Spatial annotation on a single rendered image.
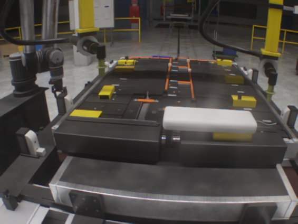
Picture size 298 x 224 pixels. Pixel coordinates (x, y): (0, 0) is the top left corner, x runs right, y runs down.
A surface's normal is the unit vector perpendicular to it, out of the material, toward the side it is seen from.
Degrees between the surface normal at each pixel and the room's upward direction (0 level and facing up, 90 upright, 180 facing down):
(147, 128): 0
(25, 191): 0
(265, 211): 90
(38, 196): 0
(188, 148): 90
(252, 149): 90
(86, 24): 90
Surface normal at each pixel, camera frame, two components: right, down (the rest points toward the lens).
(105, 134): 0.00, -0.90
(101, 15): 0.00, 0.44
